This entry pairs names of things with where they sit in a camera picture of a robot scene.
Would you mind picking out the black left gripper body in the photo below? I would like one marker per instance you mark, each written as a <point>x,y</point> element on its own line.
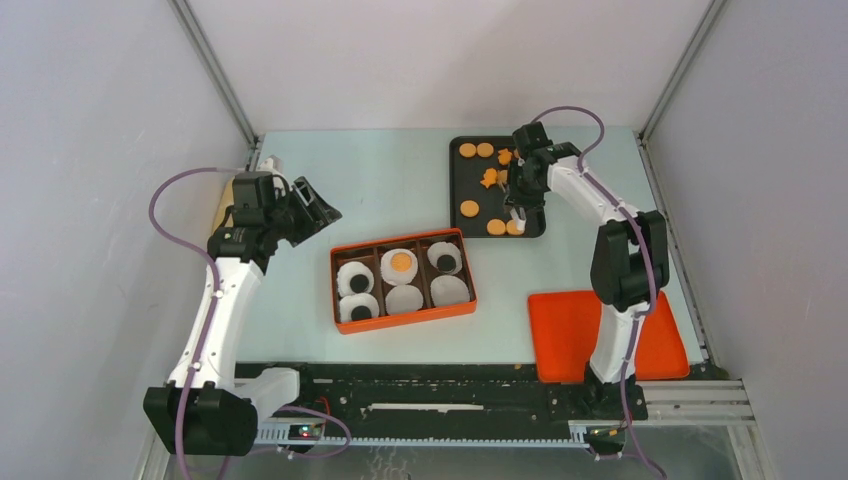
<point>294,221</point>

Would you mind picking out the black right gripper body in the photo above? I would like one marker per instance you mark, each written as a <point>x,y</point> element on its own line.
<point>521,193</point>

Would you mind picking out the metal tongs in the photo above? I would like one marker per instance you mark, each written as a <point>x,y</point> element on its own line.
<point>515,214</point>

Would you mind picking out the black cookie tray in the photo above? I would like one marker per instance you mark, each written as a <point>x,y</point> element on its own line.
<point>464,184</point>

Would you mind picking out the black sandwich cookie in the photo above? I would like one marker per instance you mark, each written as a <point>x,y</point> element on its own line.
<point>360,283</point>
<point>446,264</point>
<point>361,312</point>

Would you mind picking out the orange cookie box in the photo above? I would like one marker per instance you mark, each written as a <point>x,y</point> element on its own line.
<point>370,254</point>

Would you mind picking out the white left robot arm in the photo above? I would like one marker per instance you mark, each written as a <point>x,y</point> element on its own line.
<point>201,409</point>

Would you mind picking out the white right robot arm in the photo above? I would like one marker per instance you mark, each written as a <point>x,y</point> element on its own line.
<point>630,260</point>

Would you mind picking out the yellow cloth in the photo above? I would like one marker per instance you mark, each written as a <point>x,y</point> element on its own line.
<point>222,216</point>

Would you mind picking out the star orange cookie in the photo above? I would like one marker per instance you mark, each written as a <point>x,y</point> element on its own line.
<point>490,177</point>

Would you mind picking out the white paper cup liner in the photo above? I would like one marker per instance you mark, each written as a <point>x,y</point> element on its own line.
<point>403,299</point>
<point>447,290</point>
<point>441,248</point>
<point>346,271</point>
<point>347,303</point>
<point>392,277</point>

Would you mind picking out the orange box lid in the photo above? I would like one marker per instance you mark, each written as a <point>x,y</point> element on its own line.
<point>565,328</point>

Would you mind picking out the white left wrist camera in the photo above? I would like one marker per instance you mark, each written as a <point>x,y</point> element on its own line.
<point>274,166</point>

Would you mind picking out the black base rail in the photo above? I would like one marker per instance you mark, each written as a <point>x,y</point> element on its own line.
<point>478,403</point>

